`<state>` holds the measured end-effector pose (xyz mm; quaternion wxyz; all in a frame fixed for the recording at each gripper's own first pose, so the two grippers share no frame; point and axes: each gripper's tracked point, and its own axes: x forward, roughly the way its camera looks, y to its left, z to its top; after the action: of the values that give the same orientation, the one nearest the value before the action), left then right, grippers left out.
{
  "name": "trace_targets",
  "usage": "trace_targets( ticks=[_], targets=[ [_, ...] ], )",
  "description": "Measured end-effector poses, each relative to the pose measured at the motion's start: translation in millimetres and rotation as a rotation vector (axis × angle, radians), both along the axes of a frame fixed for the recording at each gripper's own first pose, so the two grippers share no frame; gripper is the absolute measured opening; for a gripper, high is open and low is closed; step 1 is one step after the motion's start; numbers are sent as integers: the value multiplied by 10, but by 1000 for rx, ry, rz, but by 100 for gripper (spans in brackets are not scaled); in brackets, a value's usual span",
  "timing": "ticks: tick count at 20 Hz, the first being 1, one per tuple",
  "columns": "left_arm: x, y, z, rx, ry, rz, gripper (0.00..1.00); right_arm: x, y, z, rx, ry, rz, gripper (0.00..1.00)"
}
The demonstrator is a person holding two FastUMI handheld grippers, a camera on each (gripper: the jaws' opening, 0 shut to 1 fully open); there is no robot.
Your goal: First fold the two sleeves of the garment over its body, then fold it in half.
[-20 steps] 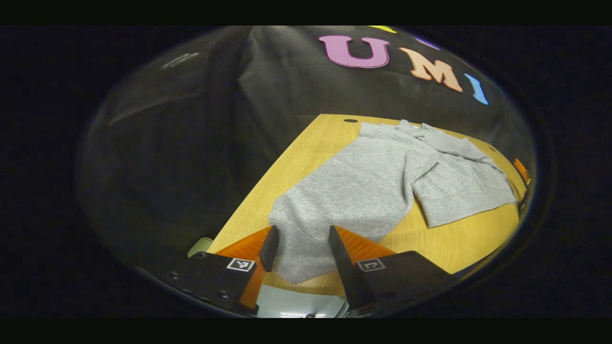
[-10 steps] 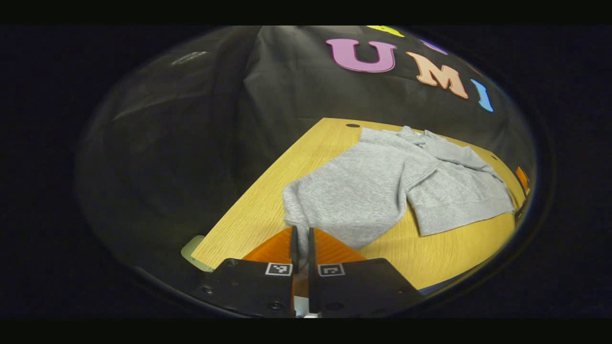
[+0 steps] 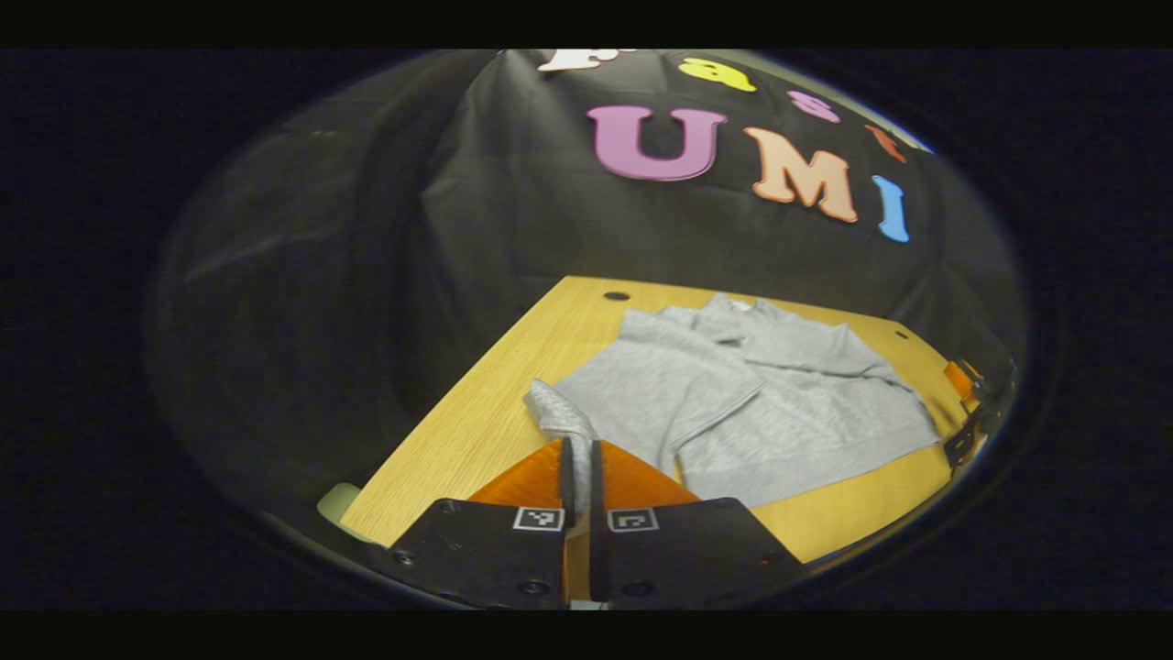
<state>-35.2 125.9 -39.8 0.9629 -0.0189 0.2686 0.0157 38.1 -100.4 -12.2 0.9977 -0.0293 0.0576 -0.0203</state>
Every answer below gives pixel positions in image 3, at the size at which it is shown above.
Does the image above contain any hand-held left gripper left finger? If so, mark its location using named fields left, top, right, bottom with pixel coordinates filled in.
left=371, top=437, right=577, bottom=611

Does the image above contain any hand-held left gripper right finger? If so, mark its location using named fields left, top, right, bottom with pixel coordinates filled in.
left=589, top=439, right=807, bottom=611

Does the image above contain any black backdrop cloth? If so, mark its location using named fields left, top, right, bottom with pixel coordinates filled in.
left=151, top=50, right=1023, bottom=514

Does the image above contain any grey sweatshirt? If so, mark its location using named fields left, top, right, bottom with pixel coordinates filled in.
left=522, top=293, right=945, bottom=514

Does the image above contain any pale green object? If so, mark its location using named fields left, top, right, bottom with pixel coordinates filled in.
left=316, top=483, right=386, bottom=548

